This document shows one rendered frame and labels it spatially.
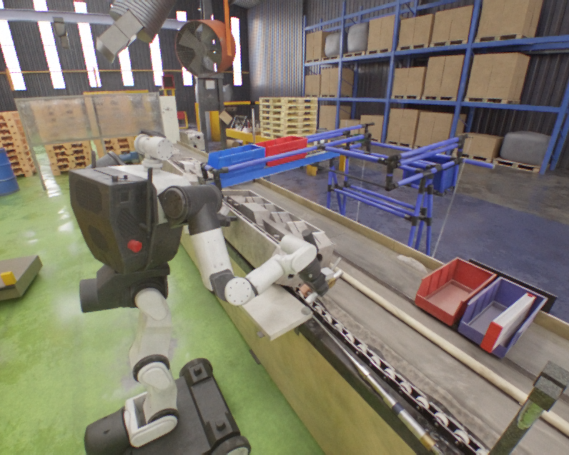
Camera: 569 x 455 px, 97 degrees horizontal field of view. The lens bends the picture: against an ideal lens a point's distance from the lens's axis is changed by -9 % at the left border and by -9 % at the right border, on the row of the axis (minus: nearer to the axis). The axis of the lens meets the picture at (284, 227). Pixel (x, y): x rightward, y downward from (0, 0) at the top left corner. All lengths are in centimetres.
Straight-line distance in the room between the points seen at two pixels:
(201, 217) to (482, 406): 104
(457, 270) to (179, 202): 134
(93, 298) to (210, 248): 46
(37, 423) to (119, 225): 162
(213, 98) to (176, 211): 741
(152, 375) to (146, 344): 13
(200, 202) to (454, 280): 130
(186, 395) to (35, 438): 87
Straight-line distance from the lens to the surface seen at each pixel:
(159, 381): 133
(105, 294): 106
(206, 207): 79
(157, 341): 124
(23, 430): 229
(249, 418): 185
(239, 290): 80
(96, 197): 86
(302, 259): 88
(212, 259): 79
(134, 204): 85
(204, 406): 169
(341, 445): 145
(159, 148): 93
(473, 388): 119
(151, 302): 108
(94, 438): 160
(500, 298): 158
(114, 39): 781
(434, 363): 120
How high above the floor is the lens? 160
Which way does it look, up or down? 25 degrees down
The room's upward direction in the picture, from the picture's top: straight up
